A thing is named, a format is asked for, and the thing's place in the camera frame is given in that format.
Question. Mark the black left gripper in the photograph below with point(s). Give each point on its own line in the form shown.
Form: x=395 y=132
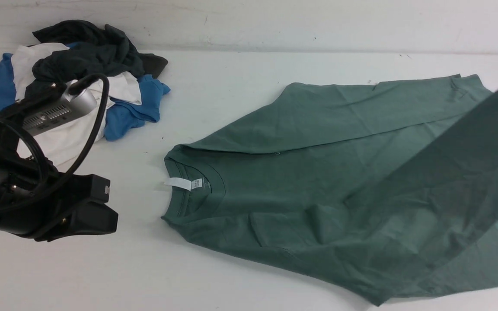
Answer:
x=37 y=202

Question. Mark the green long sleeve shirt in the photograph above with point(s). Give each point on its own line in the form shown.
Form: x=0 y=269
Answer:
x=386 y=190

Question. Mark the white shirt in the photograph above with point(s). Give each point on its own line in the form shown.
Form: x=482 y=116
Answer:
x=66 y=142

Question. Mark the dark green shirt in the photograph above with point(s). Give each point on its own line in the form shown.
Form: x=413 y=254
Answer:
x=74 y=49

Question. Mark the blue shirt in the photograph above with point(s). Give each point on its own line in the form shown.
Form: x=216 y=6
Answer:
x=121 y=116

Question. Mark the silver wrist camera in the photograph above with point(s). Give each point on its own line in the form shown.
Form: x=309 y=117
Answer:
x=50 y=108

